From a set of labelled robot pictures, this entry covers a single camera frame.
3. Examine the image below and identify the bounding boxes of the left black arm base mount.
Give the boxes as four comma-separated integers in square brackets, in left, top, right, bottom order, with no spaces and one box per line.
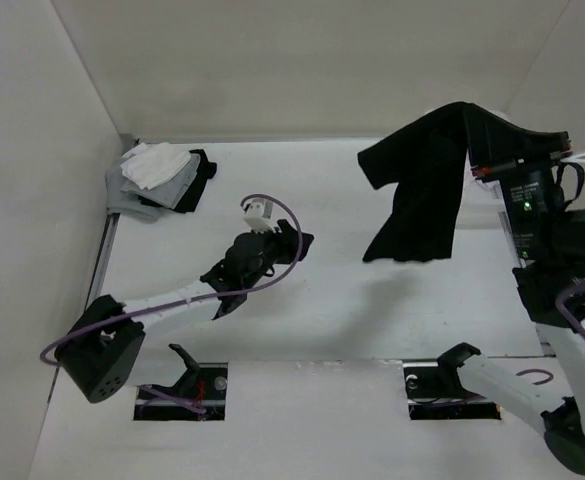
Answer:
[133,344,229,422]

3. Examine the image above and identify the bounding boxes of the left metal table rail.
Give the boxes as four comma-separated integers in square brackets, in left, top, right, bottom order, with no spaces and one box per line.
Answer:
[84,214,120,309]

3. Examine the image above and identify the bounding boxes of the folded grey tank top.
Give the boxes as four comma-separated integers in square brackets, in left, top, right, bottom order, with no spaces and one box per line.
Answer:
[105,153,201,223]

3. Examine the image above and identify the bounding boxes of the folded white tank top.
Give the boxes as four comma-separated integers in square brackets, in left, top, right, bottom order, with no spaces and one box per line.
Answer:
[121,143,191,190]

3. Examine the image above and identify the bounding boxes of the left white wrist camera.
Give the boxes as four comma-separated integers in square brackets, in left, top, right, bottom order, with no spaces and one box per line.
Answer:
[242,197,274,234]

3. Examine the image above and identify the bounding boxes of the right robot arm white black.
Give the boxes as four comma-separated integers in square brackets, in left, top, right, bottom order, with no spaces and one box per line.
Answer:
[435,104,585,476]

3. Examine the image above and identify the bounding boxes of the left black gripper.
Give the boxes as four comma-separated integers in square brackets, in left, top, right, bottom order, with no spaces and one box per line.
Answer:
[243,220,312,290]

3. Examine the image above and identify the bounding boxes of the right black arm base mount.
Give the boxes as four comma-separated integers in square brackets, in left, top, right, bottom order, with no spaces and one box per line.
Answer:
[403,343,501,421]

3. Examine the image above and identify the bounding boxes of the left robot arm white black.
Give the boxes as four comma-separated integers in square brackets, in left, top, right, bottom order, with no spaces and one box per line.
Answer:
[41,219,314,403]

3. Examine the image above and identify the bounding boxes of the black tank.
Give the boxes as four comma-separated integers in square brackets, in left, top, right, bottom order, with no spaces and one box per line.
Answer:
[136,149,218,213]
[356,100,533,264]

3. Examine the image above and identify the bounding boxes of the folded black tank top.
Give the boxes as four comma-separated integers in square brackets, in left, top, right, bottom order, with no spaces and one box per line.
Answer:
[136,149,218,213]

